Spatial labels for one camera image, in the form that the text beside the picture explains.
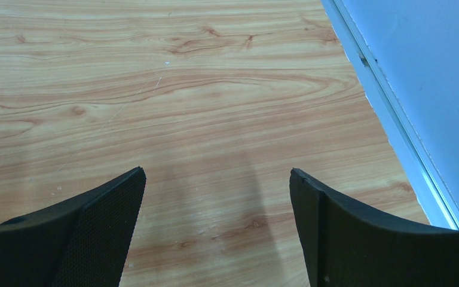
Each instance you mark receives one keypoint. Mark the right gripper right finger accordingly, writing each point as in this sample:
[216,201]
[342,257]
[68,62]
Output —
[348,243]

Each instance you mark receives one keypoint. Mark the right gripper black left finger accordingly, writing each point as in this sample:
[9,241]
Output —
[81,241]

